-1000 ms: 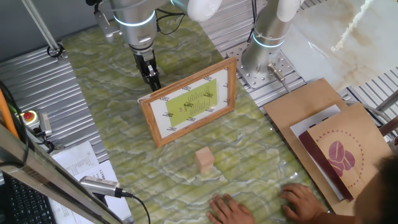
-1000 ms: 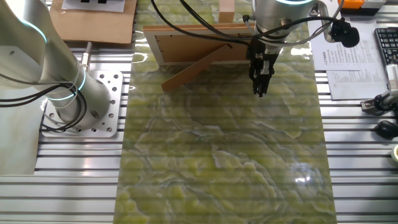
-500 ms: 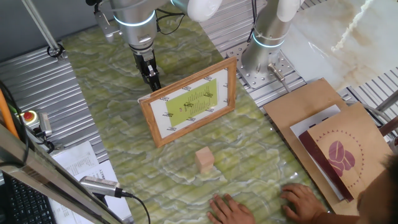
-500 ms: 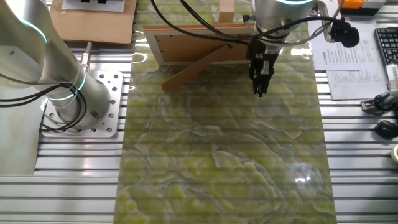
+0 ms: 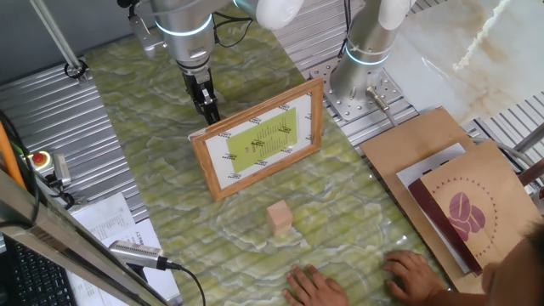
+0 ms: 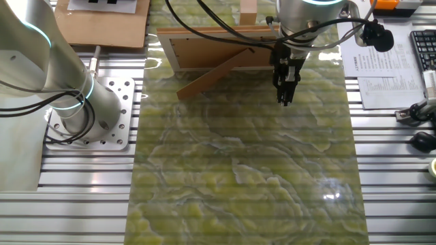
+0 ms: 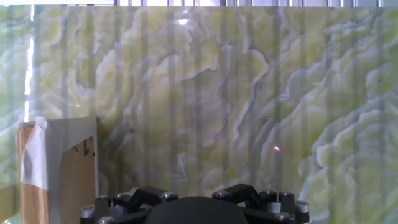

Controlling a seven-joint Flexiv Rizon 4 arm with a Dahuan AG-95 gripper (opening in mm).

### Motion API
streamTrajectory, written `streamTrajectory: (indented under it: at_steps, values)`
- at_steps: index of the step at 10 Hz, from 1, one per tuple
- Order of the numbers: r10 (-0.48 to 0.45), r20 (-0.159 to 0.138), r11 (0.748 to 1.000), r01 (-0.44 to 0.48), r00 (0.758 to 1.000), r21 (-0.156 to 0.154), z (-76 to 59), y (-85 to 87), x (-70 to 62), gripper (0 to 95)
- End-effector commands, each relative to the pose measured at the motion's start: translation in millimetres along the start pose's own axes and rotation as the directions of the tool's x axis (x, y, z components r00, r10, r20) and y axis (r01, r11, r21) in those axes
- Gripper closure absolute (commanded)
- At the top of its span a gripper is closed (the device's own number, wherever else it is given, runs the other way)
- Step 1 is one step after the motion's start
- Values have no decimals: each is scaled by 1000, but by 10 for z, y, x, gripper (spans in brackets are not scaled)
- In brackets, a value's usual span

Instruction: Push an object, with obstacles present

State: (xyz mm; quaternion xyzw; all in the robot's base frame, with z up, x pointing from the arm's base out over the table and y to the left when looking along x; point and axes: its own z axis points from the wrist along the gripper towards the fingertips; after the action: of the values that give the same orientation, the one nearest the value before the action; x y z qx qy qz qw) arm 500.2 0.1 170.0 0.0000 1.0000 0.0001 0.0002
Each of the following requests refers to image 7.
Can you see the wooden picture frame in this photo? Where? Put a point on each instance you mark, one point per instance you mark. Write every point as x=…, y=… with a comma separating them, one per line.
x=77, y=180

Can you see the green marble pattern mat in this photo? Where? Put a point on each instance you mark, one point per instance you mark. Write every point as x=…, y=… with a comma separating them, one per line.
x=217, y=93

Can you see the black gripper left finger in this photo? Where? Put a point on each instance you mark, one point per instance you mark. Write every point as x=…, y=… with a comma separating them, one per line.
x=130, y=199

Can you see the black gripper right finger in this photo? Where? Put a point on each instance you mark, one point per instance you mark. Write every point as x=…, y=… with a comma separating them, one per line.
x=242, y=193

